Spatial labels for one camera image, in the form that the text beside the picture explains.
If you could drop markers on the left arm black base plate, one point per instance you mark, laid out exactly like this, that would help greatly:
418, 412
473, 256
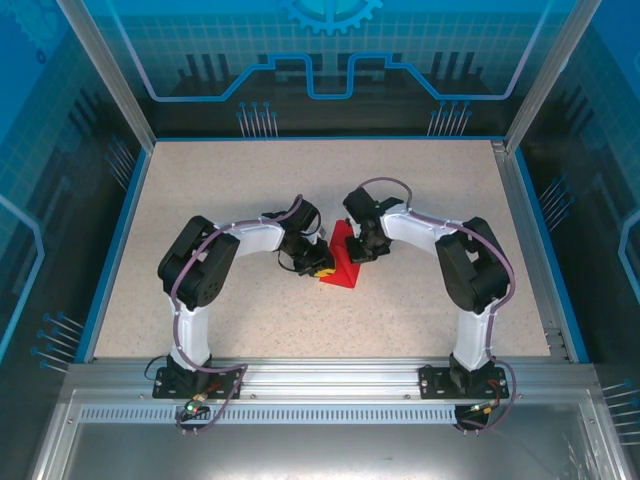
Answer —
225, 385

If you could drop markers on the blue table edge strip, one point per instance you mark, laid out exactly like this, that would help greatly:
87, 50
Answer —
548, 250
325, 138
119, 255

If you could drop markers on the aluminium frame post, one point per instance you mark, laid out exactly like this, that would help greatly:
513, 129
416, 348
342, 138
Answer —
550, 75
110, 75

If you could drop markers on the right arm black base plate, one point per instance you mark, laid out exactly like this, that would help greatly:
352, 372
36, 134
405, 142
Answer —
432, 382

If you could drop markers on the aluminium side rail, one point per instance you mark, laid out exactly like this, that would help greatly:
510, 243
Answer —
514, 190

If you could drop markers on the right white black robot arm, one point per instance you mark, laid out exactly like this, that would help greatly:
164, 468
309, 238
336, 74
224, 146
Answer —
475, 270

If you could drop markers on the aluminium cross rail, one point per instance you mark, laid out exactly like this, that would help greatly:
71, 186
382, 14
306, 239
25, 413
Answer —
325, 377

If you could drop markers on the grey metal tray panel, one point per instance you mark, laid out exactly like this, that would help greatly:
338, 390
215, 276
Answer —
325, 450

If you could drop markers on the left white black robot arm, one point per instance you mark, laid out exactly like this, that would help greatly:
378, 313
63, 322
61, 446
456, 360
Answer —
197, 270

